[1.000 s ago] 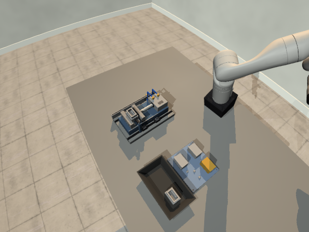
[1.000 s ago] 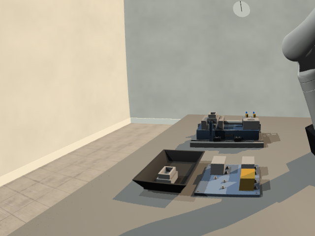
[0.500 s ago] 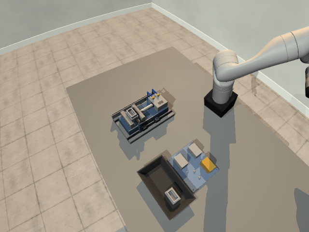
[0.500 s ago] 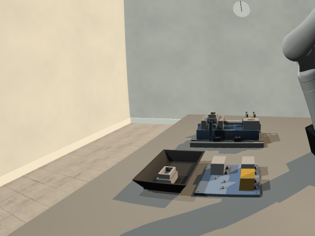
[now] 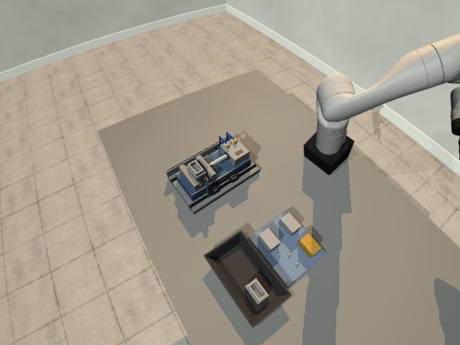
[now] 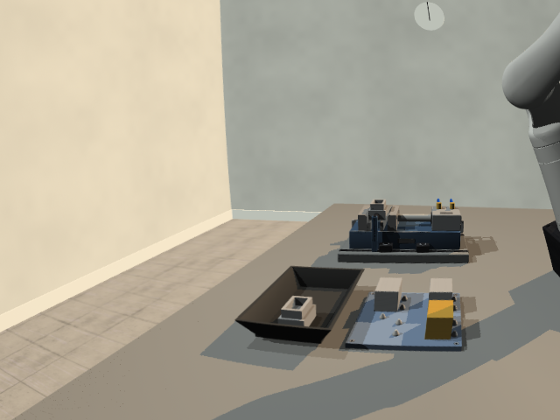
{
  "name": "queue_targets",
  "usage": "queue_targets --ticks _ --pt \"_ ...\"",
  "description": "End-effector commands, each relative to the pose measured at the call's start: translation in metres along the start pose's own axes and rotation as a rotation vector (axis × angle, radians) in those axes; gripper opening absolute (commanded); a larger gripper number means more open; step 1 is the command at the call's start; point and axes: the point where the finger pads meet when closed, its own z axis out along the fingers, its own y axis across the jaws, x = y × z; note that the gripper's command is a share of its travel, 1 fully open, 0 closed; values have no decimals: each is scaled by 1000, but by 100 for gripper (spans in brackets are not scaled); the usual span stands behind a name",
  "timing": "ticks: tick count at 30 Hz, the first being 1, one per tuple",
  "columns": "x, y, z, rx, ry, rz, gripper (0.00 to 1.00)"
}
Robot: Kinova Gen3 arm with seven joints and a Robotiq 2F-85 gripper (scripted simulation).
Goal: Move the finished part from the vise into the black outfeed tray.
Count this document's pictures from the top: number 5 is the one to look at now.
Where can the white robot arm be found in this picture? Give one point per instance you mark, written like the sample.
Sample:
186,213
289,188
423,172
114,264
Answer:
421,69

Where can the yellow-orange block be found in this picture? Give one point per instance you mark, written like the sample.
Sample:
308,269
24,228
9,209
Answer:
309,245

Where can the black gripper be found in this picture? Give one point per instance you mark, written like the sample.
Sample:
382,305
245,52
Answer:
455,129

